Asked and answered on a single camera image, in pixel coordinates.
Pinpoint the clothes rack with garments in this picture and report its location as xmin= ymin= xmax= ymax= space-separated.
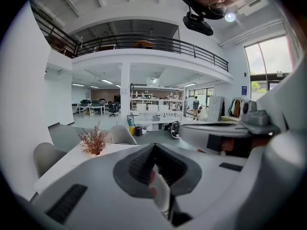
xmin=227 ymin=97 xmax=244 ymax=119

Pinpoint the dried orange plant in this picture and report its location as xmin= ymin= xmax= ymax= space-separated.
xmin=77 ymin=120 xmax=111 ymax=157

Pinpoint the long white workbench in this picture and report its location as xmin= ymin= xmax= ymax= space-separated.
xmin=133 ymin=111 xmax=184 ymax=131

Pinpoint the teal yellow waste bin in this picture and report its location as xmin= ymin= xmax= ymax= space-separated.
xmin=126 ymin=115 xmax=136 ymax=137

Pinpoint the black white helmet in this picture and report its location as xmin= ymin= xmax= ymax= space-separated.
xmin=169 ymin=120 xmax=181 ymax=140

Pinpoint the white grey cabinet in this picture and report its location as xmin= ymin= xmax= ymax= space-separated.
xmin=206 ymin=95 xmax=225 ymax=123

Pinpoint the black framed window wall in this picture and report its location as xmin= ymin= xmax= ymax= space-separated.
xmin=244 ymin=35 xmax=294 ymax=96

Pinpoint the black mezzanine railing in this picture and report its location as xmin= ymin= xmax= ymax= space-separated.
xmin=30 ymin=0 xmax=229 ymax=73

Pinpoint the grey upholstered chair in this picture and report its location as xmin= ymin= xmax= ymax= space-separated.
xmin=108 ymin=125 xmax=138 ymax=146
xmin=33 ymin=142 xmax=68 ymax=180

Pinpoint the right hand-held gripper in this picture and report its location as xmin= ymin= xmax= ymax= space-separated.
xmin=179 ymin=56 xmax=307 ymax=155

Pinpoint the black office chair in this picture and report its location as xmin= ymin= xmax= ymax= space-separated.
xmin=108 ymin=102 xmax=120 ymax=118

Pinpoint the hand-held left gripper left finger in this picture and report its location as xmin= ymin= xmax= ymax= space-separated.
xmin=31 ymin=142 xmax=169 ymax=230

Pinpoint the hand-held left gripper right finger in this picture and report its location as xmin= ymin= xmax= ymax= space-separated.
xmin=154 ymin=142 xmax=256 ymax=230

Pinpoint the white marble table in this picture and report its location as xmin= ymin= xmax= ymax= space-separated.
xmin=33 ymin=143 xmax=144 ymax=195

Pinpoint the black head-worn camera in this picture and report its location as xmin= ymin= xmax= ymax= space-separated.
xmin=174 ymin=0 xmax=229 ymax=37

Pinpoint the white storage shelf rack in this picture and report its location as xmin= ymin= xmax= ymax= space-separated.
xmin=130 ymin=82 xmax=186 ymax=113

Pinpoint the white office desk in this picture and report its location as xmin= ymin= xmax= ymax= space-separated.
xmin=71 ymin=99 xmax=107 ymax=116

